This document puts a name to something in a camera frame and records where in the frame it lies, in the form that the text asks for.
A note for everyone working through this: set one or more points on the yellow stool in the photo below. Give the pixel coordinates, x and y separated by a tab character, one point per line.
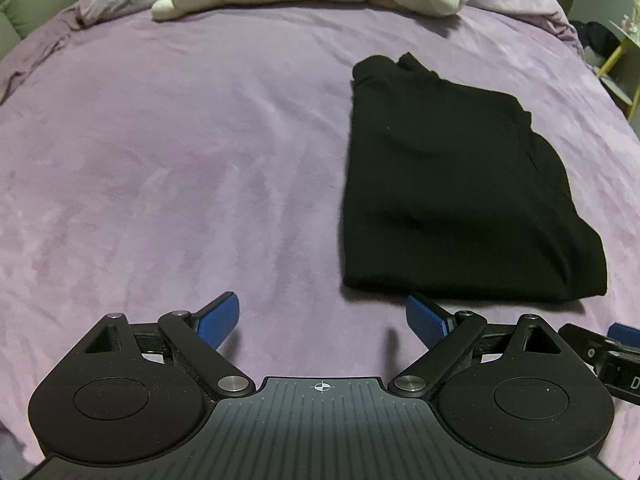
622	55

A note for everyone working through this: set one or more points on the purple blanket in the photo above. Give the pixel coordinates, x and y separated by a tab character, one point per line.
175	160

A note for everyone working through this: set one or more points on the dark cloth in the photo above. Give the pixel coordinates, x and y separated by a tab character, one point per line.
595	36

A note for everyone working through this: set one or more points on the black garment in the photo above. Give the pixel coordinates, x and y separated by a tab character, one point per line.
450	185

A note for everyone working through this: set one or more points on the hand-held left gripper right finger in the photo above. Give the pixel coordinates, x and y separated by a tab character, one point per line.
425	321

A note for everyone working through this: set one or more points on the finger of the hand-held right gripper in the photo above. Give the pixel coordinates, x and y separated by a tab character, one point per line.
625	334
580	342

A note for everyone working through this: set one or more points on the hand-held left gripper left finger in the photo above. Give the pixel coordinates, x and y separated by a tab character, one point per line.
217	322

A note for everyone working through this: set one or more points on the green pillow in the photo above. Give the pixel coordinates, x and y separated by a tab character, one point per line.
30	0

